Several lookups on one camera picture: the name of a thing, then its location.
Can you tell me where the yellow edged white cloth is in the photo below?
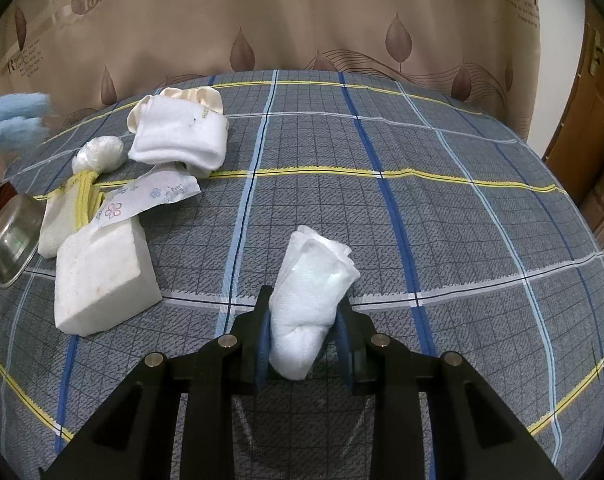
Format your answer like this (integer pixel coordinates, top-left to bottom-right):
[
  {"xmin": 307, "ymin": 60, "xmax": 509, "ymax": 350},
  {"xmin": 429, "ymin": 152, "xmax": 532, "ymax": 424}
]
[{"xmin": 37, "ymin": 170, "xmax": 104, "ymax": 259}]

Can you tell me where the grey plaid bed sheet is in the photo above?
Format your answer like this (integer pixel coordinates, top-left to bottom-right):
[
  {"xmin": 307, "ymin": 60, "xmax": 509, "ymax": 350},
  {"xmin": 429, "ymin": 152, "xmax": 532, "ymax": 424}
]
[{"xmin": 0, "ymin": 70, "xmax": 604, "ymax": 479}]

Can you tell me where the beige leaf print curtain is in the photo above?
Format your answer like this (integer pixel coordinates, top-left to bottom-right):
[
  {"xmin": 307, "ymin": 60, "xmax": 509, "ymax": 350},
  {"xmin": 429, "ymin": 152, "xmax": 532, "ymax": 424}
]
[{"xmin": 0, "ymin": 0, "xmax": 540, "ymax": 136}]

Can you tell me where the light blue fluffy towel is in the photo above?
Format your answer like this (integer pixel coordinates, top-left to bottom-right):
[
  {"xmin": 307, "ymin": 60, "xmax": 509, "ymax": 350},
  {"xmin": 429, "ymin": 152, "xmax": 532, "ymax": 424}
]
[{"xmin": 0, "ymin": 93, "xmax": 50, "ymax": 154}]

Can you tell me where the floral tissue packet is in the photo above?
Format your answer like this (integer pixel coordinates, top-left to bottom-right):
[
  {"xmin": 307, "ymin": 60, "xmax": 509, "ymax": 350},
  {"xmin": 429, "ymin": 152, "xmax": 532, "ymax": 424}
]
[{"xmin": 89, "ymin": 162, "xmax": 201, "ymax": 229}]

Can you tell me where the cream satin scrunchie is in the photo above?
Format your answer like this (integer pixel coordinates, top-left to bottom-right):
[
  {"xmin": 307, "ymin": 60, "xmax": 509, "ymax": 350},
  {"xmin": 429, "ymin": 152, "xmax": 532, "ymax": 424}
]
[{"xmin": 126, "ymin": 86, "xmax": 224, "ymax": 133}]

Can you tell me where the white plastic bag ball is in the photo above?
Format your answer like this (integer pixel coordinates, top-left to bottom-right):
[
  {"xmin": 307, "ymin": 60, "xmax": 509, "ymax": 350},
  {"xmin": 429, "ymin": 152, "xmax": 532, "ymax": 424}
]
[{"xmin": 72, "ymin": 136, "xmax": 126, "ymax": 174}]

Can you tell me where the steel bowl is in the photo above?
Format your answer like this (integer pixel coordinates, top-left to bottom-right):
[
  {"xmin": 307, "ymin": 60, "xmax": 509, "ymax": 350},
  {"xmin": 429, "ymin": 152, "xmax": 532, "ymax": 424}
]
[{"xmin": 0, "ymin": 193, "xmax": 45, "ymax": 288}]

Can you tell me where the white foam sponge block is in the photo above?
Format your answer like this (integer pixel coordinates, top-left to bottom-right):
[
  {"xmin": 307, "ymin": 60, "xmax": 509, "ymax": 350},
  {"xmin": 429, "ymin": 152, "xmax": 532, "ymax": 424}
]
[{"xmin": 54, "ymin": 217, "xmax": 162, "ymax": 337}]

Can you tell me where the white sock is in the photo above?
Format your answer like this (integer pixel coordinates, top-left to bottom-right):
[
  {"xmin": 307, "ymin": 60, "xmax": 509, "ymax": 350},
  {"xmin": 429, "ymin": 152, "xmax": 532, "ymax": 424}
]
[{"xmin": 127, "ymin": 96, "xmax": 229, "ymax": 172}]

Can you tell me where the brown wooden door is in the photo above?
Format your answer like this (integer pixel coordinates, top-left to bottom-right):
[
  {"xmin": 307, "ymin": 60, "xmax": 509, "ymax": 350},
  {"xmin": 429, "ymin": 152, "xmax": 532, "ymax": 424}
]
[{"xmin": 542, "ymin": 1, "xmax": 604, "ymax": 247}]

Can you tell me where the white towel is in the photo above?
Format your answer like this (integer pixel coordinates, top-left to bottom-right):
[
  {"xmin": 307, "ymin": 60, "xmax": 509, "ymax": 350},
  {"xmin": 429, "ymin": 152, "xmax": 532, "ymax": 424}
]
[{"xmin": 269, "ymin": 226, "xmax": 360, "ymax": 382}]

